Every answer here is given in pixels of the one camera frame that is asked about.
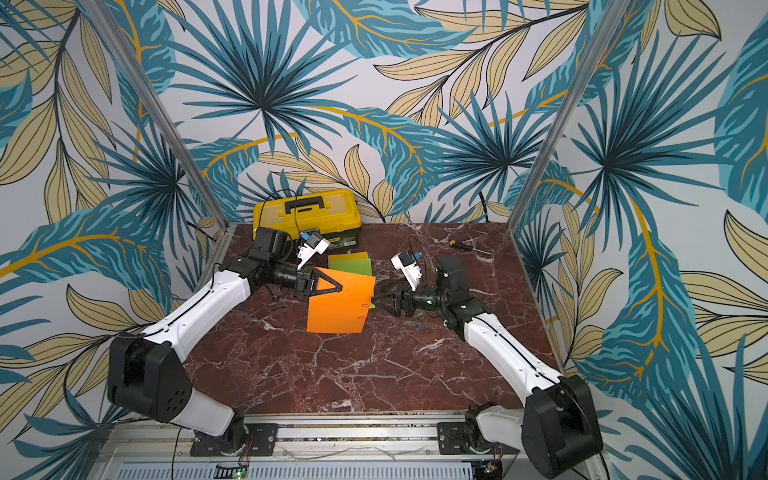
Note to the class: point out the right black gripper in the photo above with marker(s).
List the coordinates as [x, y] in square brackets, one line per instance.
[402, 300]

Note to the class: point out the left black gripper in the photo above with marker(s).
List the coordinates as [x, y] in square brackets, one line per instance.
[306, 278]

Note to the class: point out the orange paper sheet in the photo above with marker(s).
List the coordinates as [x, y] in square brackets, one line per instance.
[345, 312]

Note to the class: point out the lime green paper sheet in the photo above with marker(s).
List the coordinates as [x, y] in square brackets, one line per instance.
[353, 266]

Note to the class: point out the yellow paper sheet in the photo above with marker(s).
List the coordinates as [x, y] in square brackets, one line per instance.
[356, 256]

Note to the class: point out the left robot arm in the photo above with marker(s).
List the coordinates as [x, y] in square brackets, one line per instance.
[146, 374]

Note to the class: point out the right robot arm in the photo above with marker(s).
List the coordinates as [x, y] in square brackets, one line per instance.
[558, 427]

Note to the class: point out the yellow black toolbox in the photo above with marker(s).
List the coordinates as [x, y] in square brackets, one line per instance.
[334, 214]

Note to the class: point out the small black orange tool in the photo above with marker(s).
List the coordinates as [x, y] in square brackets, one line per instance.
[461, 246]

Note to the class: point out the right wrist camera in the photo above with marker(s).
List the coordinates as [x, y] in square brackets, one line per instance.
[407, 263]

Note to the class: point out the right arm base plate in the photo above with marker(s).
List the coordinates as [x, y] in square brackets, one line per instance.
[464, 438]

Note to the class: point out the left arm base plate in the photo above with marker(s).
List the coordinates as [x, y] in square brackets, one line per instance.
[254, 439]

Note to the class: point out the aluminium front frame rail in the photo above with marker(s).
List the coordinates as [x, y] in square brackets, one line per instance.
[390, 445]

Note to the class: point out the left aluminium corner post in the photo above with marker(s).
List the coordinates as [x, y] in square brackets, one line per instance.
[108, 29]

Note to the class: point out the aluminium corner post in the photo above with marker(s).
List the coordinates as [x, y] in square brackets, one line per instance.
[108, 29]
[582, 76]

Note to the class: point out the right aluminium corner post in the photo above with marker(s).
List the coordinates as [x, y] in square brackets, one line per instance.
[582, 76]

